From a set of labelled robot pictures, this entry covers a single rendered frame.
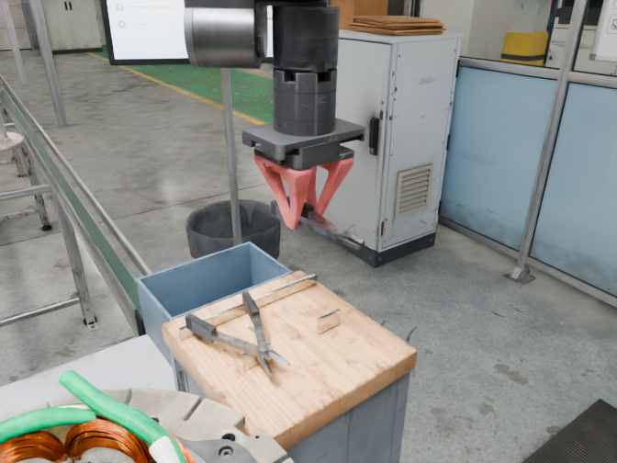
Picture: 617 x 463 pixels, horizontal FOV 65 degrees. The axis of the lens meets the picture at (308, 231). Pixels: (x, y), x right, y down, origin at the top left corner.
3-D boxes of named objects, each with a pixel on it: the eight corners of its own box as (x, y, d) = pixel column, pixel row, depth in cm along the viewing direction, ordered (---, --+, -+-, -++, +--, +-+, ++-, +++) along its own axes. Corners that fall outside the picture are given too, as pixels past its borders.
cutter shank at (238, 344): (211, 340, 48) (211, 334, 47) (216, 335, 48) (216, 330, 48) (263, 359, 45) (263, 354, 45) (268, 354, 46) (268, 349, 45)
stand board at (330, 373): (163, 341, 54) (161, 323, 53) (300, 285, 64) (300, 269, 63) (260, 467, 40) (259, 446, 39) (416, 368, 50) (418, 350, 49)
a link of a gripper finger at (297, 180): (253, 221, 50) (251, 131, 46) (308, 205, 54) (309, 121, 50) (293, 247, 45) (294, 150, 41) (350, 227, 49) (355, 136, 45)
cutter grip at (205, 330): (185, 328, 50) (184, 315, 49) (192, 324, 51) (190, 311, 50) (212, 344, 48) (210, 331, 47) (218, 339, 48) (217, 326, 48)
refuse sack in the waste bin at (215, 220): (180, 283, 217) (170, 212, 202) (255, 259, 237) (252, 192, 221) (217, 328, 189) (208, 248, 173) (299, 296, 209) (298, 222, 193)
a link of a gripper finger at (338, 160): (256, 220, 50) (253, 131, 46) (310, 204, 54) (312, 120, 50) (296, 245, 46) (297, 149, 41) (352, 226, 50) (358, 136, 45)
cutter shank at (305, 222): (293, 222, 49) (292, 217, 48) (298, 220, 50) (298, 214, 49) (339, 241, 45) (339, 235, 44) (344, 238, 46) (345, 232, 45)
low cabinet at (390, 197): (442, 245, 295) (471, 33, 241) (373, 272, 267) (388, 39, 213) (339, 193, 370) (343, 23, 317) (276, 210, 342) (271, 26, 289)
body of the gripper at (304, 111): (240, 148, 46) (235, 65, 42) (323, 130, 51) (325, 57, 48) (279, 166, 41) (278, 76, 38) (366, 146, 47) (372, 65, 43)
